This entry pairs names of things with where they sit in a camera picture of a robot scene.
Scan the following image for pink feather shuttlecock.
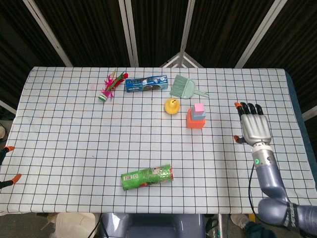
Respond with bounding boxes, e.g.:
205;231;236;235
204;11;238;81
98;69;129;102

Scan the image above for large orange foam block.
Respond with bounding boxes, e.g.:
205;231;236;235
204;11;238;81
186;108;207;129

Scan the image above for grey-blue robot torso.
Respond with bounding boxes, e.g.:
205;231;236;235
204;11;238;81
100;213;206;238

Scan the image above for dark folding screen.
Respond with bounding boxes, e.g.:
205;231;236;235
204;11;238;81
0;0;317;122

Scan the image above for yellow toy pear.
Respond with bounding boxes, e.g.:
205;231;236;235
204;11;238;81
164;98;182;115

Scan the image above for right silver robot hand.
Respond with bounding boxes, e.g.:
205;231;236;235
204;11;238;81
233;101;272;147

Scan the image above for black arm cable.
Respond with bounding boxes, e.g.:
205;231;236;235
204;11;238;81
248;163;262;221

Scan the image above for black printed arm strap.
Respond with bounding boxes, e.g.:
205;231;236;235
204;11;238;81
283;202;300;231

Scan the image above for dark blue trouser leg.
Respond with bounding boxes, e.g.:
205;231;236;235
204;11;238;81
244;221;275;238

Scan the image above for mint green hand brush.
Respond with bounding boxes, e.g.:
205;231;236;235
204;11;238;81
169;74;210;100

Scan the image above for blue foam block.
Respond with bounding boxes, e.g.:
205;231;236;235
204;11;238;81
190;108;207;122

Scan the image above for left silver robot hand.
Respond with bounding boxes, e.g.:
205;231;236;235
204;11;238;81
0;145;22;190

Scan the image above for white shoe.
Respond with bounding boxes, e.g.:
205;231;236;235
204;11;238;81
230;213;250;230

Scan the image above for white checkered tablecloth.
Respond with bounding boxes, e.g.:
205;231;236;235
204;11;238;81
0;66;313;216

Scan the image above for blue cookie box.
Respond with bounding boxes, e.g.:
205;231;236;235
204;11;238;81
125;75;170;93

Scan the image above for green chips can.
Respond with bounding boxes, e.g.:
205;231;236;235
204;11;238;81
121;164;175;191

